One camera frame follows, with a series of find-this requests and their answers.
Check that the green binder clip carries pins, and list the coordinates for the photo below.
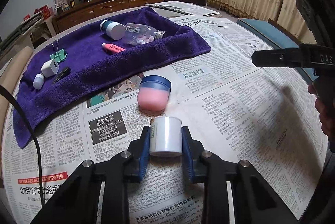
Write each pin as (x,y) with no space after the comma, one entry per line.
(59,55)

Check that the folded grey table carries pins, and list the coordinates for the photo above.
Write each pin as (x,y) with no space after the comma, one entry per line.
(27,34)

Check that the large spread newspaper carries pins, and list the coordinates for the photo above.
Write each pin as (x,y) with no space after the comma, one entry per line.
(234,109)

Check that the small white medicine bottle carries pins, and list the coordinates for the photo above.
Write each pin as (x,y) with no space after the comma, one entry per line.
(165,137)

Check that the person's right hand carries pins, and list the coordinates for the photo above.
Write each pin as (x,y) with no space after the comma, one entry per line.
(326,116)

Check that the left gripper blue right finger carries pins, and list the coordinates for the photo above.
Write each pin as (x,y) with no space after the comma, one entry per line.
(187,144)

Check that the white blue cylindrical container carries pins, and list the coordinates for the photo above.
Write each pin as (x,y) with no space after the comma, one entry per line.
(112,29)

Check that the folded newspaper far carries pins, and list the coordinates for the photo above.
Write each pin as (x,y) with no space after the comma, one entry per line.
(183,8)

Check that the blue cushioned wooden chair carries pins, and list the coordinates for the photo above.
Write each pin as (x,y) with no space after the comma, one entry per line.
(277,35)

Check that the black Horizon lighter case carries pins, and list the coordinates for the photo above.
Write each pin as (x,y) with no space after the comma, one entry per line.
(62,74)

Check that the wooden TV cabinet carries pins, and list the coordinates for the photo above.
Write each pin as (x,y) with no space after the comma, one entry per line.
(92,9)

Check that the clear bottle with pink pills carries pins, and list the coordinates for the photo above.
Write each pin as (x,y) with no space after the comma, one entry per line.
(138,34)

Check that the white USB charger cube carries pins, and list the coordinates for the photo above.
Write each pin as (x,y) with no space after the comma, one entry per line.
(50,68)

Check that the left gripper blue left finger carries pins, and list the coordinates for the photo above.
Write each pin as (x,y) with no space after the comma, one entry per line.
(144,151)

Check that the pink blue sponge jar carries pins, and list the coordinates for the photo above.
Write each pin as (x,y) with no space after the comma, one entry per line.
(154,93)

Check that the purple towel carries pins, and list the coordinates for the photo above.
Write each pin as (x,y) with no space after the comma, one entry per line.
(92,69)

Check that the white round USB light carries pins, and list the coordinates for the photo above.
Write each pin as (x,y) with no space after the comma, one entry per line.
(38,81)

